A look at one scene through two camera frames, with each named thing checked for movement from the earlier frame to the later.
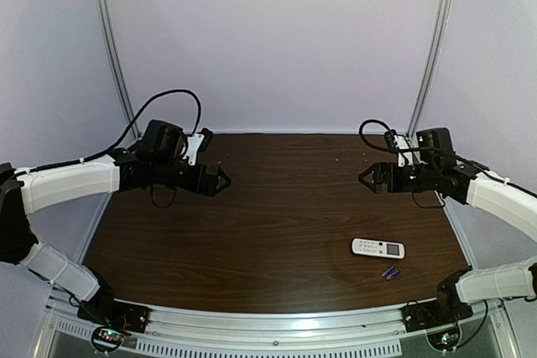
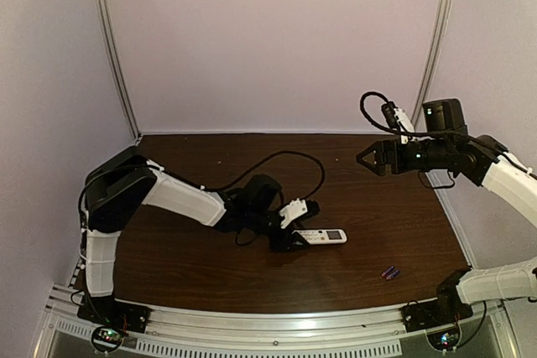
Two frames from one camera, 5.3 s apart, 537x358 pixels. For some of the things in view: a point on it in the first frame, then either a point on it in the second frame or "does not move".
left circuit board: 106,339 does not move
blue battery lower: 393,274 does not move
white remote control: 378,248 -> 317,236
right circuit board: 445,339 does not move
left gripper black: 208,189 -> 283,243
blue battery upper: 388,271 does not move
